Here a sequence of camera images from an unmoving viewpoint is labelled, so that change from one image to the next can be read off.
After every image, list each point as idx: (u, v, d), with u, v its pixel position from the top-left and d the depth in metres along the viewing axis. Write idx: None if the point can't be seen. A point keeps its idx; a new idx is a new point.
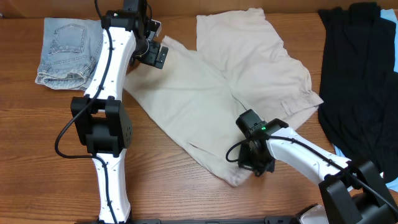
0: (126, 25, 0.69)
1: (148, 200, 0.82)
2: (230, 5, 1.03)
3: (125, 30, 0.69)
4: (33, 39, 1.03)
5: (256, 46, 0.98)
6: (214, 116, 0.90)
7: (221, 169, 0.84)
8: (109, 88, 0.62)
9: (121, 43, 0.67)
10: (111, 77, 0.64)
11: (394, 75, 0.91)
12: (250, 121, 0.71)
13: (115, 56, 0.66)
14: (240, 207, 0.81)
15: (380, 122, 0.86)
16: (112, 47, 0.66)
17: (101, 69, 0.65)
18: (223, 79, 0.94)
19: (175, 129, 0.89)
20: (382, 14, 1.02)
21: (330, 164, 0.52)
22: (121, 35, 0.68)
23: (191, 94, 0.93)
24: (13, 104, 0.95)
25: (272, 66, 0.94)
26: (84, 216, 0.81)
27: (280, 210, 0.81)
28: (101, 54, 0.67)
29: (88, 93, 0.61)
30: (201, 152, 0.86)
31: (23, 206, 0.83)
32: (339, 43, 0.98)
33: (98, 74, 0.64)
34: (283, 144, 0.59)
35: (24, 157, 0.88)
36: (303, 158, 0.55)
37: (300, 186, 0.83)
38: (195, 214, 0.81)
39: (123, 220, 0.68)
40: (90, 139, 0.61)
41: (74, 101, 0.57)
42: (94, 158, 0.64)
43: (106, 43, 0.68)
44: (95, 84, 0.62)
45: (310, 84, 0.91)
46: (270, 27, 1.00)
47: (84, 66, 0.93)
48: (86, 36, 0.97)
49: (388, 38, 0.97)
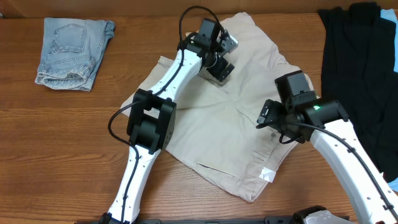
0: (199, 53, 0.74)
1: (148, 200, 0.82)
2: (229, 5, 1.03)
3: (196, 55, 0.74)
4: (33, 39, 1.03)
5: (252, 55, 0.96)
6: (221, 132, 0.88)
7: (232, 185, 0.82)
8: (170, 91, 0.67)
9: (190, 63, 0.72)
10: (173, 84, 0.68)
11: (394, 75, 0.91)
12: (296, 87, 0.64)
13: (182, 71, 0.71)
14: (240, 207, 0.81)
15: (380, 122, 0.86)
16: (182, 63, 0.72)
17: (168, 76, 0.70)
18: (226, 96, 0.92)
19: (183, 150, 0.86)
20: (382, 14, 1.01)
21: (388, 209, 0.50)
22: (192, 56, 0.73)
23: (195, 112, 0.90)
24: (13, 104, 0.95)
25: (271, 76, 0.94)
26: (84, 216, 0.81)
27: (281, 210, 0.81)
28: (171, 66, 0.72)
29: (151, 89, 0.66)
30: (212, 171, 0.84)
31: (23, 207, 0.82)
32: (339, 43, 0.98)
33: (165, 78, 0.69)
34: (335, 148, 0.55)
35: (23, 157, 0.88)
36: (357, 182, 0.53)
37: (300, 186, 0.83)
38: (195, 214, 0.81)
39: (129, 220, 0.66)
40: (137, 129, 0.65)
41: (140, 92, 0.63)
42: (131, 147, 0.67)
43: (176, 59, 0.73)
44: (160, 85, 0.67)
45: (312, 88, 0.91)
46: (262, 32, 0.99)
47: (84, 66, 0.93)
48: (86, 36, 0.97)
49: (388, 38, 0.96)
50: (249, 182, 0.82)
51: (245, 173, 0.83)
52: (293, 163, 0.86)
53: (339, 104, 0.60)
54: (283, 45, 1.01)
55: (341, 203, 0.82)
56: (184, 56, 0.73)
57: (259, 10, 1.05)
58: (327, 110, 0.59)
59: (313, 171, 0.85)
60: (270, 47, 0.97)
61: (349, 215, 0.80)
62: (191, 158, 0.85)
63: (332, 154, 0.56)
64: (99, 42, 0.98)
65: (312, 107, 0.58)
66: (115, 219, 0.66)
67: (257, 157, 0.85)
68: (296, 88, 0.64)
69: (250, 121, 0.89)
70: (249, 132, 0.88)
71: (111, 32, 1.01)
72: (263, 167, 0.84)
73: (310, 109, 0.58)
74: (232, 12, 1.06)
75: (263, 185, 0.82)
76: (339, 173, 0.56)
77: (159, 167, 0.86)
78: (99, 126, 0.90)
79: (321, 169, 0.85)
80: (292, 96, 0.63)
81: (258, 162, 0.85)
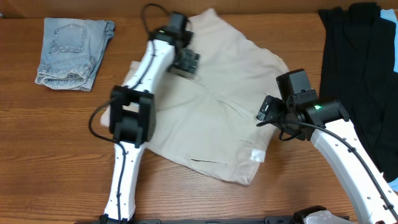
0: (170, 41, 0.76)
1: (148, 200, 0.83)
2: (229, 6, 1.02)
3: (167, 44, 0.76)
4: (33, 39, 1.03)
5: (219, 46, 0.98)
6: (207, 125, 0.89)
7: (227, 173, 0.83)
8: (146, 83, 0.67)
9: (163, 53, 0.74)
10: (149, 76, 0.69)
11: (394, 75, 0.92)
12: (296, 86, 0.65)
13: (156, 61, 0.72)
14: (240, 207, 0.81)
15: (380, 122, 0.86)
16: (154, 54, 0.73)
17: (143, 68, 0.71)
18: (203, 88, 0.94)
19: (171, 149, 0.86)
20: (382, 14, 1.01)
21: (388, 208, 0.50)
22: (163, 46, 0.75)
23: (178, 111, 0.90)
24: (13, 105, 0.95)
25: (243, 63, 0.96)
26: (84, 216, 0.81)
27: (281, 210, 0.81)
28: (143, 58, 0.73)
29: (127, 84, 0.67)
30: (204, 163, 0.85)
31: (23, 206, 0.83)
32: (339, 43, 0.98)
33: (139, 72, 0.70)
34: (336, 148, 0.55)
35: (23, 157, 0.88)
36: (357, 183, 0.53)
37: (300, 186, 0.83)
38: (195, 214, 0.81)
39: (126, 217, 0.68)
40: (119, 126, 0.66)
41: (115, 89, 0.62)
42: (116, 144, 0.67)
43: (148, 51, 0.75)
44: (135, 79, 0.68)
45: (285, 66, 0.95)
46: (224, 23, 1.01)
47: (84, 66, 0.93)
48: (86, 36, 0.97)
49: (389, 38, 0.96)
50: (243, 165, 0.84)
51: (237, 159, 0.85)
52: (293, 163, 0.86)
53: (341, 104, 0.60)
54: (283, 45, 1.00)
55: (341, 203, 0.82)
56: (154, 48, 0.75)
57: (259, 10, 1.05)
58: (328, 109, 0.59)
59: (313, 171, 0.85)
60: (236, 35, 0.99)
61: (349, 215, 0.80)
62: (181, 156, 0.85)
63: (333, 154, 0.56)
64: (99, 42, 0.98)
65: (313, 107, 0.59)
66: (112, 218, 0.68)
67: (245, 140, 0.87)
68: (296, 86, 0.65)
69: (232, 109, 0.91)
70: (236, 120, 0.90)
71: (111, 32, 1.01)
72: (252, 149, 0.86)
73: (311, 109, 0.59)
74: (232, 12, 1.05)
75: (255, 166, 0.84)
76: (339, 172, 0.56)
77: (153, 169, 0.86)
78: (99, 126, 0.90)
79: (321, 169, 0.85)
80: (293, 94, 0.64)
81: (247, 145, 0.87)
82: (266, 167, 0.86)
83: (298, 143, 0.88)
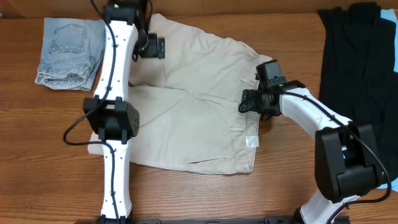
0: (129, 18, 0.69)
1: (148, 200, 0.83)
2: (229, 5, 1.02)
3: (127, 24, 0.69)
4: (33, 39, 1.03)
5: (183, 46, 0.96)
6: (194, 124, 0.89)
7: (228, 167, 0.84)
8: (115, 88, 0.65)
9: (124, 39, 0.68)
10: (117, 76, 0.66)
11: (394, 75, 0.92)
12: (270, 73, 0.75)
13: (119, 53, 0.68)
14: (240, 207, 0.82)
15: (379, 123, 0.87)
16: (115, 44, 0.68)
17: (109, 68, 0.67)
18: (182, 91, 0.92)
19: (170, 157, 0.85)
20: (381, 14, 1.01)
21: (331, 119, 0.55)
22: (122, 28, 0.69)
23: (164, 117, 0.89)
24: (13, 105, 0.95)
25: (211, 56, 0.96)
26: (84, 216, 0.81)
27: (281, 210, 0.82)
28: (106, 51, 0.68)
29: (97, 94, 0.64)
30: (204, 163, 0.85)
31: (23, 206, 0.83)
32: (339, 43, 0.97)
33: (105, 74, 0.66)
34: (295, 100, 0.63)
35: (23, 157, 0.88)
36: (310, 114, 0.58)
37: (300, 186, 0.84)
38: (195, 214, 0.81)
39: (124, 214, 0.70)
40: (102, 132, 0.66)
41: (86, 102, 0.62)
42: (102, 144, 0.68)
43: (109, 39, 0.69)
44: (103, 84, 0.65)
45: (252, 50, 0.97)
46: (178, 23, 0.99)
47: (84, 66, 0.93)
48: (86, 36, 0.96)
49: (388, 38, 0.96)
50: (241, 155, 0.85)
51: (234, 150, 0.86)
52: (293, 163, 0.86)
53: (301, 85, 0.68)
54: (283, 45, 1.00)
55: None
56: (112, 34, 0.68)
57: (259, 9, 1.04)
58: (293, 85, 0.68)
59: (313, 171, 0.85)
60: (193, 32, 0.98)
61: (349, 215, 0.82)
62: (175, 162, 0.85)
63: (291, 105, 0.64)
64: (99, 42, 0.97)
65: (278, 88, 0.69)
66: (109, 218, 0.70)
67: (236, 130, 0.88)
68: (270, 74, 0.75)
69: (215, 103, 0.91)
70: (224, 113, 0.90)
71: None
72: (246, 136, 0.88)
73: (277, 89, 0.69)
74: (232, 12, 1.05)
75: (252, 152, 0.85)
76: (300, 118, 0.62)
77: (152, 169, 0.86)
78: None
79: None
80: (268, 79, 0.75)
81: (239, 135, 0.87)
82: (266, 167, 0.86)
83: (298, 144, 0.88)
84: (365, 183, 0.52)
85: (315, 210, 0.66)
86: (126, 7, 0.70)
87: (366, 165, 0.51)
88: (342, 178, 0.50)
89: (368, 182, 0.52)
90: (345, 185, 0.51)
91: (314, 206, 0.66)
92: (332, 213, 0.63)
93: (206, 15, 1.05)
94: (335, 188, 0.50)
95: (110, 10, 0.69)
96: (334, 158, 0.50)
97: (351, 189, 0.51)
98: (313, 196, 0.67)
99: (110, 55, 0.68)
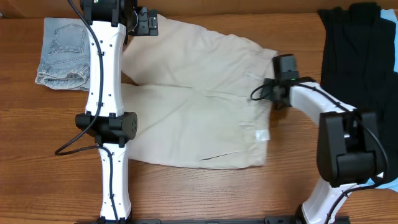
0: (112, 18, 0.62)
1: (148, 200, 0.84)
2: (229, 6, 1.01)
3: (111, 26, 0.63)
4: (33, 39, 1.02)
5: (186, 45, 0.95)
6: (204, 122, 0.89)
7: (242, 162, 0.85)
8: (107, 102, 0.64)
9: (111, 45, 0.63)
10: (107, 89, 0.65)
11: (393, 75, 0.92)
12: (285, 66, 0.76)
13: (107, 62, 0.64)
14: (240, 207, 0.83)
15: (379, 123, 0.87)
16: (101, 52, 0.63)
17: (97, 79, 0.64)
18: (190, 89, 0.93)
19: (181, 155, 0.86)
20: (381, 14, 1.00)
21: (337, 106, 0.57)
22: (105, 31, 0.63)
23: (175, 117, 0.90)
24: (13, 105, 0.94)
25: (216, 53, 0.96)
26: (84, 216, 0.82)
27: (281, 210, 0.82)
28: (92, 60, 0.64)
29: (91, 110, 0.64)
30: (216, 159, 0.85)
31: (24, 206, 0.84)
32: (339, 43, 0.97)
33: (94, 87, 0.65)
34: (305, 91, 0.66)
35: (24, 157, 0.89)
36: (315, 102, 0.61)
37: (301, 186, 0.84)
38: (195, 214, 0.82)
39: (124, 216, 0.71)
40: (100, 142, 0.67)
41: (80, 119, 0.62)
42: (100, 149, 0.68)
43: (93, 45, 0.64)
44: (95, 99, 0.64)
45: (257, 44, 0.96)
46: (180, 23, 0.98)
47: (84, 66, 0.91)
48: (86, 35, 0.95)
49: (388, 38, 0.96)
50: (254, 149, 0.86)
51: (247, 144, 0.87)
52: (294, 163, 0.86)
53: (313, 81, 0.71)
54: (283, 45, 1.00)
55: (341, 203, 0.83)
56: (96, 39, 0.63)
57: (259, 9, 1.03)
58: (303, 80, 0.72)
59: (312, 171, 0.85)
60: (194, 29, 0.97)
61: (349, 214, 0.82)
62: (186, 159, 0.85)
63: (302, 98, 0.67)
64: None
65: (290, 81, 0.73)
66: (109, 219, 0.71)
67: (245, 126, 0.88)
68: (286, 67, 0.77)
69: (223, 99, 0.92)
70: (234, 109, 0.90)
71: None
72: (255, 130, 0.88)
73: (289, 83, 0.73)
74: (232, 12, 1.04)
75: (263, 145, 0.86)
76: (309, 108, 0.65)
77: (152, 169, 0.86)
78: None
79: None
80: (281, 72, 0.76)
81: (249, 129, 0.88)
82: (266, 167, 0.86)
83: (298, 144, 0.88)
84: (365, 169, 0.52)
85: (316, 203, 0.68)
86: (107, 1, 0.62)
87: (366, 150, 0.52)
88: (343, 160, 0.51)
89: (368, 167, 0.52)
90: (345, 168, 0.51)
91: (315, 200, 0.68)
92: (332, 203, 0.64)
93: (206, 15, 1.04)
94: (334, 170, 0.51)
95: (89, 7, 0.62)
96: (336, 139, 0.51)
97: (350, 172, 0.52)
98: (313, 191, 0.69)
99: (97, 63, 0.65)
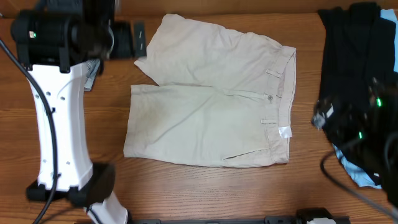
0: (62, 63, 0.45)
1: (148, 200, 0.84)
2: (229, 6, 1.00)
3: (59, 71, 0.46)
4: None
5: (204, 45, 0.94)
6: (226, 121, 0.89)
7: (266, 160, 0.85)
8: (66, 173, 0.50)
9: (62, 98, 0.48)
10: (65, 157, 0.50)
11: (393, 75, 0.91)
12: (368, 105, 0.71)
13: (58, 121, 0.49)
14: (240, 207, 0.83)
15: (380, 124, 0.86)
16: (50, 109, 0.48)
17: (49, 144, 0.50)
18: (211, 88, 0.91)
19: (206, 156, 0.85)
20: (382, 14, 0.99)
21: None
22: (52, 78, 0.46)
23: (195, 116, 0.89)
24: (13, 105, 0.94)
25: (235, 52, 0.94)
26: (85, 217, 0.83)
27: (281, 210, 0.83)
28: (40, 116, 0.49)
29: (45, 182, 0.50)
30: (240, 157, 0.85)
31: (25, 206, 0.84)
32: (339, 45, 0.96)
33: (47, 152, 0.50)
34: None
35: (25, 157, 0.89)
36: None
37: (300, 186, 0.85)
38: (195, 214, 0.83)
39: None
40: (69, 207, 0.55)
41: (32, 193, 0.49)
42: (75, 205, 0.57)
43: (38, 98, 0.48)
44: (50, 168, 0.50)
45: (277, 42, 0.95)
46: (196, 22, 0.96)
47: None
48: None
49: (388, 38, 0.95)
50: (277, 146, 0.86)
51: (269, 142, 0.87)
52: (294, 163, 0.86)
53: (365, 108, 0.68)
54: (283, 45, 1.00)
55: (341, 203, 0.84)
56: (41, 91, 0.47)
57: (260, 10, 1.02)
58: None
59: (313, 171, 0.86)
60: (213, 29, 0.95)
61: (349, 215, 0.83)
62: (211, 158, 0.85)
63: None
64: None
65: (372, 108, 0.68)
66: None
67: (268, 122, 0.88)
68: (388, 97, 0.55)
69: (244, 98, 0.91)
70: (255, 107, 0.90)
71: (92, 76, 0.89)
72: (278, 127, 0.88)
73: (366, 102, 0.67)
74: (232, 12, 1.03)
75: (286, 142, 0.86)
76: None
77: (152, 169, 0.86)
78: (99, 126, 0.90)
79: (321, 169, 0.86)
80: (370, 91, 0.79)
81: (271, 126, 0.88)
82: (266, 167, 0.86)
83: (298, 144, 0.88)
84: None
85: None
86: (51, 35, 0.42)
87: None
88: None
89: None
90: None
91: None
92: None
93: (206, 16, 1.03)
94: None
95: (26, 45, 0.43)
96: None
97: None
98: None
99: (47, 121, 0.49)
